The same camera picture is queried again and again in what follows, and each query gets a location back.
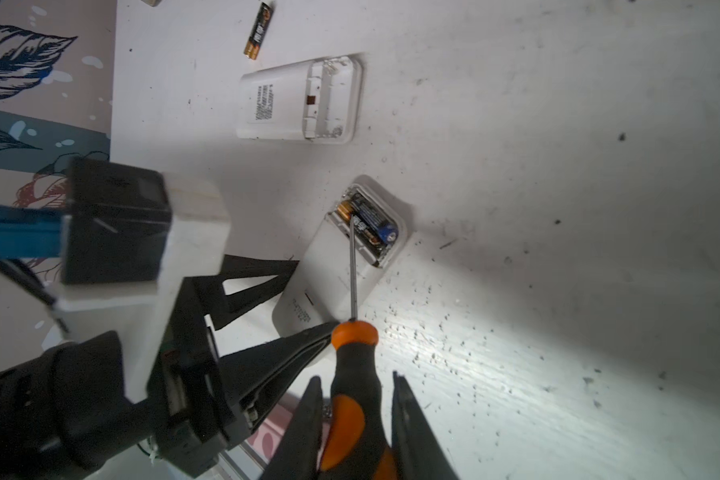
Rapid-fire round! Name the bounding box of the black blue AAA battery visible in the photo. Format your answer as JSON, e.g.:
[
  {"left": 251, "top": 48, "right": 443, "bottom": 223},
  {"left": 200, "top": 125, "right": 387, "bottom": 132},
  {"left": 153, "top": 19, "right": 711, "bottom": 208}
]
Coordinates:
[{"left": 350, "top": 193, "right": 399, "bottom": 245}]

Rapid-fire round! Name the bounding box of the black gold battery in remote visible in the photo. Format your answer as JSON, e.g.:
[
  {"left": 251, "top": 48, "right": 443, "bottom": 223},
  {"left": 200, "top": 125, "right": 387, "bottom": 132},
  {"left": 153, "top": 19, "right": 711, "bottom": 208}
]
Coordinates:
[{"left": 336, "top": 200, "right": 386, "bottom": 263}]

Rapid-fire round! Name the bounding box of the white remote control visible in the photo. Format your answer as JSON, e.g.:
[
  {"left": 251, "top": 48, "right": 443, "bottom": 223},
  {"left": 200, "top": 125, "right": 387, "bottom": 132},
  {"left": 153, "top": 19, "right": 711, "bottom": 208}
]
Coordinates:
[
  {"left": 236, "top": 56, "right": 363, "bottom": 145},
  {"left": 272, "top": 175, "right": 410, "bottom": 337}
]

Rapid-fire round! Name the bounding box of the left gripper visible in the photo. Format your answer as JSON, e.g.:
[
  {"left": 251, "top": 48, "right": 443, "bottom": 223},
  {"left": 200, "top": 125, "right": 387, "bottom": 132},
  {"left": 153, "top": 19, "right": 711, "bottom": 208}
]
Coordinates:
[{"left": 148, "top": 255, "right": 339, "bottom": 479}]

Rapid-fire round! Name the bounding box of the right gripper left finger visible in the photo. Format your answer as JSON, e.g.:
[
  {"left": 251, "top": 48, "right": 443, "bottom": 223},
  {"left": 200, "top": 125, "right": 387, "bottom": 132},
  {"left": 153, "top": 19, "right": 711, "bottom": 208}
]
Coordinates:
[{"left": 260, "top": 376, "right": 324, "bottom": 480}]

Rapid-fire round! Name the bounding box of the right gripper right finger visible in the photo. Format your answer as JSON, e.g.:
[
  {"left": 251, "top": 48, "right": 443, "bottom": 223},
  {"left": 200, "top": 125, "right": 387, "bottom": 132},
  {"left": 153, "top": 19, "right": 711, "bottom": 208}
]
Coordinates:
[{"left": 391, "top": 372, "right": 458, "bottom": 480}]

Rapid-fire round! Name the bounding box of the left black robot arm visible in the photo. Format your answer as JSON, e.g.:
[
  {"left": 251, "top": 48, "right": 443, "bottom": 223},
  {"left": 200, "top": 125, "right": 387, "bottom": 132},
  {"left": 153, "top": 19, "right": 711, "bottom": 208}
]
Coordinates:
[{"left": 0, "top": 256, "right": 335, "bottom": 479}]

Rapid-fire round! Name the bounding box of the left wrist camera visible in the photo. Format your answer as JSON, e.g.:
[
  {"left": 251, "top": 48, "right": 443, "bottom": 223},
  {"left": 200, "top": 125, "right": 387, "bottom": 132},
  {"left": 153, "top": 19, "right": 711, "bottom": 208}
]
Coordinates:
[{"left": 0, "top": 157, "right": 231, "bottom": 402}]

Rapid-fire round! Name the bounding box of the orange black screwdriver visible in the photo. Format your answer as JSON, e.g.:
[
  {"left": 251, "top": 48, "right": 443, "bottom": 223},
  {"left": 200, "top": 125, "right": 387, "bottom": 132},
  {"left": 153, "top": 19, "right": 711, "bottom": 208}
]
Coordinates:
[{"left": 318, "top": 217, "right": 399, "bottom": 479}]

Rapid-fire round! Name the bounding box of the black gold AAA battery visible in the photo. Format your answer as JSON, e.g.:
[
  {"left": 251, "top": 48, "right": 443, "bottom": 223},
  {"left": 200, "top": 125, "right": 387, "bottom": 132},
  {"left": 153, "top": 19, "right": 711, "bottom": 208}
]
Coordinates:
[{"left": 244, "top": 1, "right": 274, "bottom": 60}]

